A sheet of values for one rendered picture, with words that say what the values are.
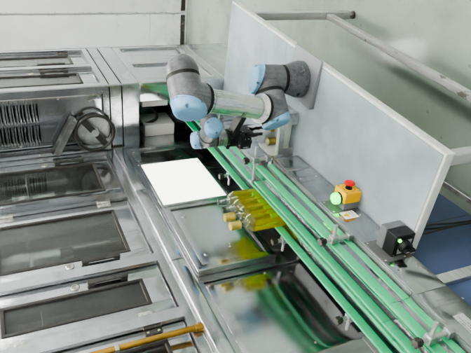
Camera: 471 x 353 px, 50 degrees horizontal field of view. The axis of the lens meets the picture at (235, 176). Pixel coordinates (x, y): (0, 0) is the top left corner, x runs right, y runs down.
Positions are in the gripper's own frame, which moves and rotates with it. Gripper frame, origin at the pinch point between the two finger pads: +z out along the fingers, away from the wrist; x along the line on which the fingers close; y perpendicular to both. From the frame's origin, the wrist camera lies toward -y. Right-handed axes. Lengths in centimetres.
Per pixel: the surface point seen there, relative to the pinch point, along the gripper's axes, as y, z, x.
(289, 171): 5.7, -2.9, 28.3
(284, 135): -1.4, 3.6, 10.8
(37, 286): 37, -104, 32
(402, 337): 12, -11, 112
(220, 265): 33, -38, 46
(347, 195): -2, 2, 60
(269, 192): 14.9, -10.8, 28.5
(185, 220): 35, -41, 12
